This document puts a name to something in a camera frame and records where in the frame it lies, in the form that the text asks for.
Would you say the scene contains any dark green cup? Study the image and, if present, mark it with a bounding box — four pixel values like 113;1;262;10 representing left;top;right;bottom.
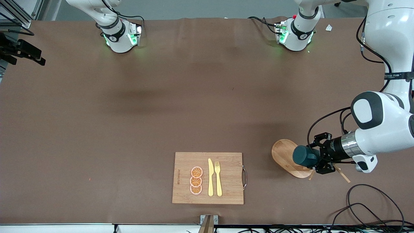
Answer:
292;145;321;168

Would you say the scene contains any wooden mug tree stand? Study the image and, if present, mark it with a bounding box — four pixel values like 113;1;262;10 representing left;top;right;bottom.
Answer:
271;139;352;184

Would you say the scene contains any brown table cover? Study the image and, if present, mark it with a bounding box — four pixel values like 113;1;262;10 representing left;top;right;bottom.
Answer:
0;16;414;226

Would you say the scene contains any yellow plastic fork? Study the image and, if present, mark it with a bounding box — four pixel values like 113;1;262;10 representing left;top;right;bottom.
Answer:
214;161;223;197

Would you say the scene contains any yellow plastic knife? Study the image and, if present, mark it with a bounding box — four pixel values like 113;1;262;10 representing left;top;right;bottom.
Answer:
208;158;214;197

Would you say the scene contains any black right arm wrist cable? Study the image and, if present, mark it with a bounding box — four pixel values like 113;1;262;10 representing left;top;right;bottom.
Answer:
0;28;35;36

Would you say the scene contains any black arm wrist cable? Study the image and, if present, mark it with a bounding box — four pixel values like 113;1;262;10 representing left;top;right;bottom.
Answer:
306;16;394;164
0;28;35;36

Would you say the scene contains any aluminium frame profile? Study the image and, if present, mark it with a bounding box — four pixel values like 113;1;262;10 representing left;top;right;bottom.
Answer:
0;0;45;29

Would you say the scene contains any black looped cable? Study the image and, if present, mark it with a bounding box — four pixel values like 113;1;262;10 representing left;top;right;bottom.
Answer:
329;183;405;233

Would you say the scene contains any black left arm wrist cable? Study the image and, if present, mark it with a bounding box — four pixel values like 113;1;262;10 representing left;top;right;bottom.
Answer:
306;16;394;164

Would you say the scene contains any bamboo cutting board, metal handle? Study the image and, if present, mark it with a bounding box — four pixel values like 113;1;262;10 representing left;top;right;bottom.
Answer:
172;152;248;205

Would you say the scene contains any black right arm base cable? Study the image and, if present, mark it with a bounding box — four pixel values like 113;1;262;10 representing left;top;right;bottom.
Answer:
101;0;145;31

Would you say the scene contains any black arm base cable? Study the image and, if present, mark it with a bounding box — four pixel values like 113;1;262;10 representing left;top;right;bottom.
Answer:
247;16;279;35
101;0;145;31

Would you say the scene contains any metal mount bracket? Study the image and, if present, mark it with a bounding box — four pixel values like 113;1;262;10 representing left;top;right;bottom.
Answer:
200;214;219;233

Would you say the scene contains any black left arm base cable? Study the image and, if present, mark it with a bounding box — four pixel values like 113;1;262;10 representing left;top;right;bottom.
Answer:
247;16;279;35

